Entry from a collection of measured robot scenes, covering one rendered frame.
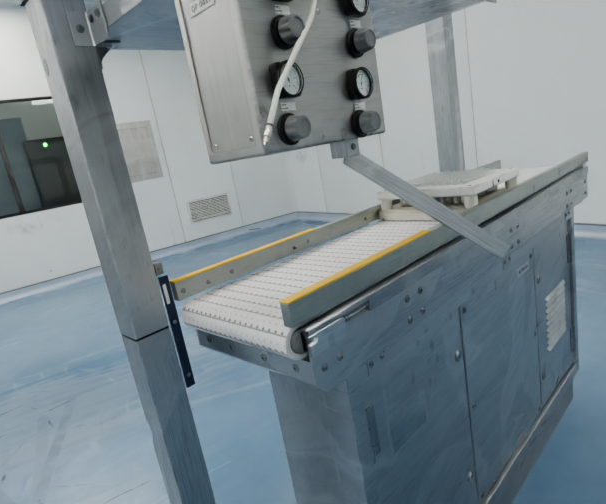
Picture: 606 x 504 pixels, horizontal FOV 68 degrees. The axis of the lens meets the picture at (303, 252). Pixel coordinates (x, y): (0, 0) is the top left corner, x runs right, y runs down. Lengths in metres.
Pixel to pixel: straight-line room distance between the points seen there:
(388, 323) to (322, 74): 0.37
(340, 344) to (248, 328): 0.13
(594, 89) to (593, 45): 0.29
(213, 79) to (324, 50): 0.13
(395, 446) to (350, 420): 0.16
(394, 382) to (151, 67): 5.54
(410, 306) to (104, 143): 0.53
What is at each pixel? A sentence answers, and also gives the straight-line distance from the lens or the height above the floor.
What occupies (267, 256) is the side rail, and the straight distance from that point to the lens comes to 0.87.
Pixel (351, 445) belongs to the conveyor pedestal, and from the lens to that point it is 0.80.
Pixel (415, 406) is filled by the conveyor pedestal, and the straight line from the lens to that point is 0.93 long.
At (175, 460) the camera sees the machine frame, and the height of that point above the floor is 0.59.
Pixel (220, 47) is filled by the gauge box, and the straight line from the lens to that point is 0.52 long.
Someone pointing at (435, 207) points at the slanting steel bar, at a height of 0.94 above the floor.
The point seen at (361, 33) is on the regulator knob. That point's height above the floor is 1.18.
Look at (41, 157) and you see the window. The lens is 5.67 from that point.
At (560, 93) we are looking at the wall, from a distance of 4.02.
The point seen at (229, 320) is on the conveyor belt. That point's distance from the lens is 0.66.
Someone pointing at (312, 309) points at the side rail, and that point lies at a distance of 0.57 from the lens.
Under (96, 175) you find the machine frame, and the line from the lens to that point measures 0.72.
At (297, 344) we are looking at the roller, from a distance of 0.58.
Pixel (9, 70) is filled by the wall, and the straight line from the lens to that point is 5.79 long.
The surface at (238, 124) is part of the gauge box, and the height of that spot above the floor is 1.10.
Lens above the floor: 1.07
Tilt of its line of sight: 13 degrees down
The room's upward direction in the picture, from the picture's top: 10 degrees counter-clockwise
